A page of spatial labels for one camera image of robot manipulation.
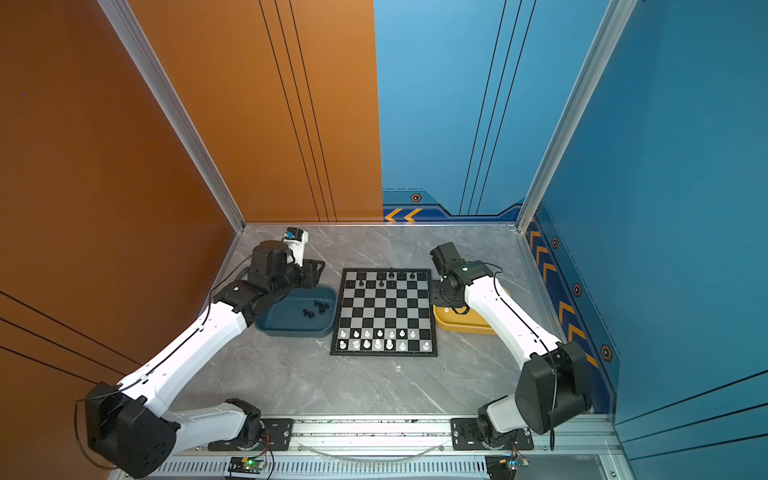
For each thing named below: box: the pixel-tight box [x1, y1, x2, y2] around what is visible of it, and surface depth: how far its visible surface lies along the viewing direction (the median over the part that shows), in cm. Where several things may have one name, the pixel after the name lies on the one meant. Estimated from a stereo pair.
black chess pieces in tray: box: [302, 300, 329, 319], surface depth 98 cm
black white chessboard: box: [330, 268, 438, 357], surface depth 94 cm
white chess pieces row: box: [338, 329, 430, 350], surface depth 89 cm
